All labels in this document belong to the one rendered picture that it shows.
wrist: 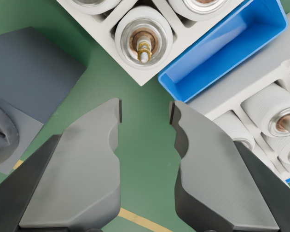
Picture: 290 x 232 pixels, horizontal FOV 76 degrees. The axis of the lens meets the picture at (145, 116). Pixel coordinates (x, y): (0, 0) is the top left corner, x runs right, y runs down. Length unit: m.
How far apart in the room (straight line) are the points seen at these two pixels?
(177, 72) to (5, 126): 0.46
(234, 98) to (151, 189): 0.65
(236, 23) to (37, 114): 0.54
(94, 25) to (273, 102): 0.39
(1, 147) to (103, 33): 0.27
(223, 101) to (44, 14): 0.52
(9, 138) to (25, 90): 0.09
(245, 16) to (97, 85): 0.47
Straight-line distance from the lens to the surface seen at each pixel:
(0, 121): 0.38
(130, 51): 0.32
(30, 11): 0.64
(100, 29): 0.40
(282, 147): 0.56
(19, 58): 0.49
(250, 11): 0.63
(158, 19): 0.32
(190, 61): 0.61
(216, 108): 0.48
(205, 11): 0.33
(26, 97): 0.40
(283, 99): 0.47
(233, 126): 0.48
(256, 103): 0.49
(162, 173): 0.89
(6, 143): 0.39
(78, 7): 0.33
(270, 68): 0.51
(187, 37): 0.40
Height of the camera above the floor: 0.57
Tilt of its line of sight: 57 degrees down
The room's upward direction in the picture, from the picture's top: 179 degrees clockwise
